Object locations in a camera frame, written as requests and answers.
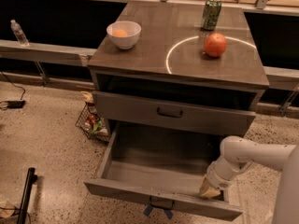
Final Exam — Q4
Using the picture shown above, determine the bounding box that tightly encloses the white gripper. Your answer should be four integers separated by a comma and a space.
199, 156, 252, 199

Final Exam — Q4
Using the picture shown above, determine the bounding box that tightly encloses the grey drawer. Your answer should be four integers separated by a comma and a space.
93, 91, 255, 136
85, 121, 242, 221

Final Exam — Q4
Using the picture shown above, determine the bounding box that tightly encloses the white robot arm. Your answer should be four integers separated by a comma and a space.
199, 136, 299, 224

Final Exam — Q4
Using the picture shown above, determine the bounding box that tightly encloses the grey top drawer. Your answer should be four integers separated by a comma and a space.
93, 91, 255, 136

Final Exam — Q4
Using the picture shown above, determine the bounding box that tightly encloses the grey drawer cabinet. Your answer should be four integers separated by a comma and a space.
87, 1, 270, 142

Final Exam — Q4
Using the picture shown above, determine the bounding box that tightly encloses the blue tape cross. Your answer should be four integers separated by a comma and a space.
143, 203, 174, 219

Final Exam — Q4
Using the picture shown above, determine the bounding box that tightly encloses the red apple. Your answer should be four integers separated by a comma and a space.
203, 33, 227, 58

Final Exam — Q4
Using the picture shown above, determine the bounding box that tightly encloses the black bar stand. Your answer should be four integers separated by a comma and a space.
17, 167, 37, 224

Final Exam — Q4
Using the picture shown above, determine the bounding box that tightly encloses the white bowl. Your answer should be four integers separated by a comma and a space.
107, 21, 141, 49

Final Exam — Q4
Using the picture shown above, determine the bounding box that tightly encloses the orange fruit in bowl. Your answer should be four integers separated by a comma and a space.
112, 29, 128, 37

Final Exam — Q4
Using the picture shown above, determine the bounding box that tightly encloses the green soda can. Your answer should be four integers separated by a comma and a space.
202, 0, 221, 31

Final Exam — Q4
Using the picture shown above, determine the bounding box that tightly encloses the clear plastic water bottle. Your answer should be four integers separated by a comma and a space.
10, 20, 29, 47

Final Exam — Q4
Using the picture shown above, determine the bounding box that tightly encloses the black wire basket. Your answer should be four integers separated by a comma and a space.
76, 103, 109, 142

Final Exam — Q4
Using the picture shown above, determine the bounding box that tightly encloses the black power adapter with cable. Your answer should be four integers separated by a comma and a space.
0, 73, 26, 110

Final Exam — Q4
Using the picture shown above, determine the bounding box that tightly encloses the grey metal shelf rail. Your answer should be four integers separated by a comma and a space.
0, 40, 96, 66

